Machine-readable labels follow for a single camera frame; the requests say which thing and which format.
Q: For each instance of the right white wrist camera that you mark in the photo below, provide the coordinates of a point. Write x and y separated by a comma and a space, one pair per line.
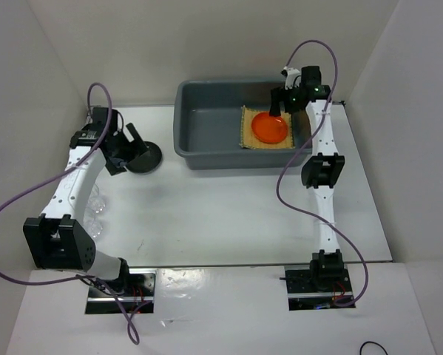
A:
292, 77

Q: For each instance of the black round plate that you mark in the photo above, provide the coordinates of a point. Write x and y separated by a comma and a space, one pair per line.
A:
148, 162

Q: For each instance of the clear plastic cup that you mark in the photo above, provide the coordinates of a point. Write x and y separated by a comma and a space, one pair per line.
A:
96, 202
93, 228

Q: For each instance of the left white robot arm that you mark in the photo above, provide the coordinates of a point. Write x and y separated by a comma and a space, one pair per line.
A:
57, 238

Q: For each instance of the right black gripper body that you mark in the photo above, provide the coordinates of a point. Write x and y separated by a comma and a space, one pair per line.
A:
292, 100

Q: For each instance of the woven bamboo mat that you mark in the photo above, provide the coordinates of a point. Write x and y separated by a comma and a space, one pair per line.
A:
247, 138

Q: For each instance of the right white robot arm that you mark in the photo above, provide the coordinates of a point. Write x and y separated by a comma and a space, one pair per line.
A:
321, 172

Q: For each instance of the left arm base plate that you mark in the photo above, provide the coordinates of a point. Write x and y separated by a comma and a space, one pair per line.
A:
136, 298

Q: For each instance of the orange plastic plate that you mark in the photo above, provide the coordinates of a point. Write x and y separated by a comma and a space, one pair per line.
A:
269, 129

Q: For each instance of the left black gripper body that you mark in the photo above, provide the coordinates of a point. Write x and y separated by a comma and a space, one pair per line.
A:
124, 149

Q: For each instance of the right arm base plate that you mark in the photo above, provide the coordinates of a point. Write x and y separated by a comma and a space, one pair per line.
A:
308, 292

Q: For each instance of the grey plastic bin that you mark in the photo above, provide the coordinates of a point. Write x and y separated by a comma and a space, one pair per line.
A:
207, 123

